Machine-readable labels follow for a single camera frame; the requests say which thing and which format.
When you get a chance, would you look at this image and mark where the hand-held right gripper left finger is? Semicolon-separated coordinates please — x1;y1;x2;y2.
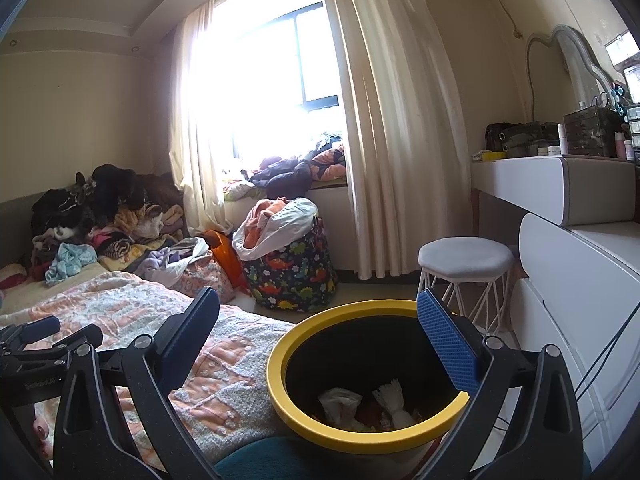
52;286;223;480

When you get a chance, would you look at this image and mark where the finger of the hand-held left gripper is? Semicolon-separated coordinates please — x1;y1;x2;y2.
0;315;62;346
0;323;105;362

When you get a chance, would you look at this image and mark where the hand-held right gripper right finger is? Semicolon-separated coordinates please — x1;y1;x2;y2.
415;287;583;480

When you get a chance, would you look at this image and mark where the yellow-rimmed black trash bin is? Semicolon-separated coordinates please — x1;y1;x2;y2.
266;299;471;457

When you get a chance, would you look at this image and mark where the person's left hand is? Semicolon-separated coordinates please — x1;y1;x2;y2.
31;401;63;459

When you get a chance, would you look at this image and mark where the pink floral bag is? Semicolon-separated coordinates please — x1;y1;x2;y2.
172;254;236;304

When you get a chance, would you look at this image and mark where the dark red pillow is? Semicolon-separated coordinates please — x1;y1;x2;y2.
0;262;29;291

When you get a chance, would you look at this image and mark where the pink and white patterned blanket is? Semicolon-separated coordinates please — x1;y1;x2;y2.
0;270;297;467

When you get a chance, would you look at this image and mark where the light blue cloth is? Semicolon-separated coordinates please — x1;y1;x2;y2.
44;242;99;286

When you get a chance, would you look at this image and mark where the orange bag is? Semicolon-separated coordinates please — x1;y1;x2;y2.
202;229;249;294

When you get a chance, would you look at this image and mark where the lavender and white cloth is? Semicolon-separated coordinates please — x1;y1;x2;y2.
132;237;211;286

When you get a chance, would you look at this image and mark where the dinosaur print laundry bag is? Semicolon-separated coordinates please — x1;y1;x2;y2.
238;217;339;313

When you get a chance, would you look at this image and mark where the grey headboard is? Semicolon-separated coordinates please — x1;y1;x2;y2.
0;189;39;266

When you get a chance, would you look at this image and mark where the orange cloth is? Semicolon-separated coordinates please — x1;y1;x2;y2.
244;198;289;246

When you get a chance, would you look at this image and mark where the white plastic bag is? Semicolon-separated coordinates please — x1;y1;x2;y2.
232;197;320;261

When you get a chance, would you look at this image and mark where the white drawer cabinet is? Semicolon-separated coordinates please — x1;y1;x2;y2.
502;212;640;472

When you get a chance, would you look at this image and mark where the pile of clothes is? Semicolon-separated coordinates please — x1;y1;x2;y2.
29;163;189;274

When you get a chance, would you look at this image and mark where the white vanity desk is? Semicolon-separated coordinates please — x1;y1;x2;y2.
470;155;636;227

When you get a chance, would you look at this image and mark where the dark puffer jacket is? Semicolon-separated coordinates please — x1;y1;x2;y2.
247;154;321;201

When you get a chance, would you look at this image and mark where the cream curtain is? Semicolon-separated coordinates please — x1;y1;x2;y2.
314;0;474;282

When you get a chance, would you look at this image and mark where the sheer white curtain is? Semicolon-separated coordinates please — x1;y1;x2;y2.
167;2;237;237

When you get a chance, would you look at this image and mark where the orange print quilt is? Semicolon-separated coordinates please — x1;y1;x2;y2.
312;142;347;181

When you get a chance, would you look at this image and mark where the dark handbag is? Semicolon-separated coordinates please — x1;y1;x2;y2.
484;121;561;156

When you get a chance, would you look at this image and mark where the dark patterned organizer box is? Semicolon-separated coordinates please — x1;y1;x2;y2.
563;106;624;157

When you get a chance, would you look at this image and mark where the window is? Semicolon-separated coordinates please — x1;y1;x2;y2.
214;2;347;162

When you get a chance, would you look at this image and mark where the clear drawer organizer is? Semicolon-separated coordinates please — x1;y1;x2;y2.
624;104;640;162

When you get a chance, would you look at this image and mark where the curved vanity mirror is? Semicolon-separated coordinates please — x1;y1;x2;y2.
524;24;619;111

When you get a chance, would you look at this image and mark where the white wire-leg stool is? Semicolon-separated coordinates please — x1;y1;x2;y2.
417;236;516;334

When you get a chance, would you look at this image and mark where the black cable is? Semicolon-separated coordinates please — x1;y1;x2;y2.
574;309;640;402

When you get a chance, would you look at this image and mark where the thin wall cable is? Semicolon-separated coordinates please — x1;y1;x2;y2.
479;0;524;39

